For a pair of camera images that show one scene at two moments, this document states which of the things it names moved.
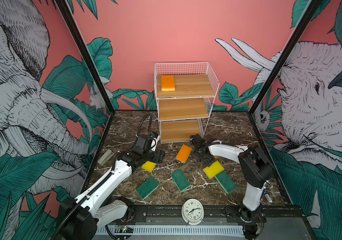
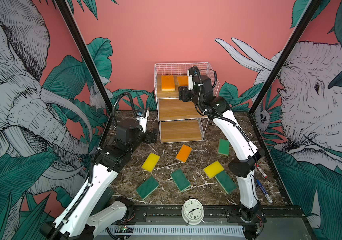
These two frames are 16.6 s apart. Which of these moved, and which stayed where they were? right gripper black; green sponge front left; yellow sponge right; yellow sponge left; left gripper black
Moved: right gripper black; left gripper black
Stayed: green sponge front left; yellow sponge right; yellow sponge left
